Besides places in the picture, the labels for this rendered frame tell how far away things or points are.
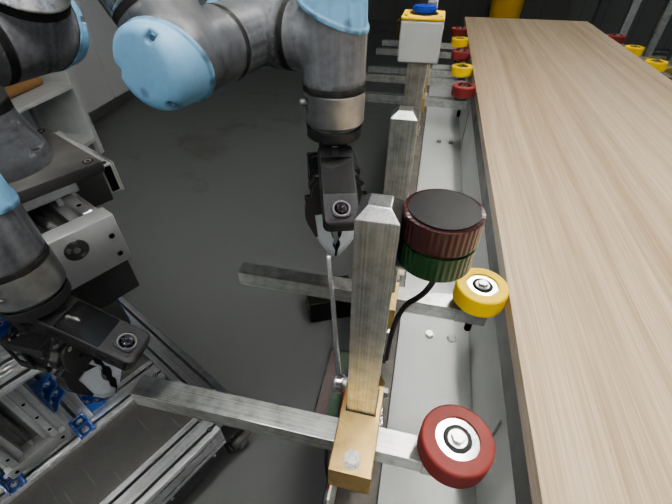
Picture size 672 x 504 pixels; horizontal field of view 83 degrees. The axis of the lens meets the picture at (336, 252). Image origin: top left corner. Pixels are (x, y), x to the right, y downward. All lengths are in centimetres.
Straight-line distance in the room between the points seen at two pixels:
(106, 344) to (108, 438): 88
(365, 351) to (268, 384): 117
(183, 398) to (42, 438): 74
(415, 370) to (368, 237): 59
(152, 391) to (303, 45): 47
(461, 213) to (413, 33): 49
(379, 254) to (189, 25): 26
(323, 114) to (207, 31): 15
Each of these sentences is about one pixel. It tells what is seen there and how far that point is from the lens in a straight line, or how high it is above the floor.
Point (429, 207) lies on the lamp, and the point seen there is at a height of 117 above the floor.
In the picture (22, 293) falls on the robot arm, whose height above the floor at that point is 105.
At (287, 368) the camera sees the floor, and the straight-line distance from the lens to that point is 159.
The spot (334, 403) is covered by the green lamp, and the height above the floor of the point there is 70.
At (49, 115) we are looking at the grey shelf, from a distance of 365.
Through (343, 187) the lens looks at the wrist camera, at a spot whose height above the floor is 108.
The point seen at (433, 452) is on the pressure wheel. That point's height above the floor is 91.
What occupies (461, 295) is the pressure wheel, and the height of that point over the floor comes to 90.
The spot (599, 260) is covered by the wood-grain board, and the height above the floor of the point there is 90.
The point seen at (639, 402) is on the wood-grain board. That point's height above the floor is 90.
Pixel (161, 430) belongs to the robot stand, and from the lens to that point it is 133.
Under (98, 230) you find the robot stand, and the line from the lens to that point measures 69.
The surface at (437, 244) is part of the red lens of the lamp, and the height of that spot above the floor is 116.
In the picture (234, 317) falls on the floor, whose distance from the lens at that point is 178.
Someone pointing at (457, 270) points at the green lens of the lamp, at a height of 114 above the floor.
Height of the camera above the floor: 133
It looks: 41 degrees down
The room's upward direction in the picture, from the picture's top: straight up
